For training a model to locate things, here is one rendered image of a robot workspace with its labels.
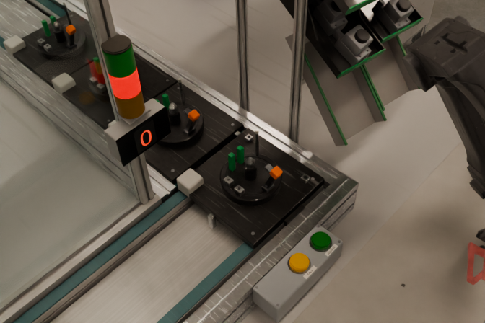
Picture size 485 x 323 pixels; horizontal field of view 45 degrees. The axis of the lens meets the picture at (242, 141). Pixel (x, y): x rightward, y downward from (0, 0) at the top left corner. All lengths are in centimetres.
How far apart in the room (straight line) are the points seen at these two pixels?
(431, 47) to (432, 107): 80
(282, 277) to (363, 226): 29
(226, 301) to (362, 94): 60
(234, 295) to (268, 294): 7
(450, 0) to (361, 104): 236
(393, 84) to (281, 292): 62
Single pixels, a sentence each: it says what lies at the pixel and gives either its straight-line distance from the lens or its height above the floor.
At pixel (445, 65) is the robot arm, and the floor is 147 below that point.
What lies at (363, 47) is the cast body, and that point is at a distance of 124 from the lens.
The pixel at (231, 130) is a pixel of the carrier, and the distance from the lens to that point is 143.
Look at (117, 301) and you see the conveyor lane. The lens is 126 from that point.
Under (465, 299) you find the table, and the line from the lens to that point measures 137.
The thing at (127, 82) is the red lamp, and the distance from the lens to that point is 102.
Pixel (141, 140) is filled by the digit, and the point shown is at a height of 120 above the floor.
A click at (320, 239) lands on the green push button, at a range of 124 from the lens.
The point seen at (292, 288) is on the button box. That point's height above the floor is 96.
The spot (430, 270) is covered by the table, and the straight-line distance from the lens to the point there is 138.
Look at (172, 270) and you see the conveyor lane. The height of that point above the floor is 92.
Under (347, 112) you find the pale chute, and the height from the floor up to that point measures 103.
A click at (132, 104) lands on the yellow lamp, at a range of 106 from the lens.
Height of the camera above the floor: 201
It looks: 48 degrees down
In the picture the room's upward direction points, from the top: 2 degrees counter-clockwise
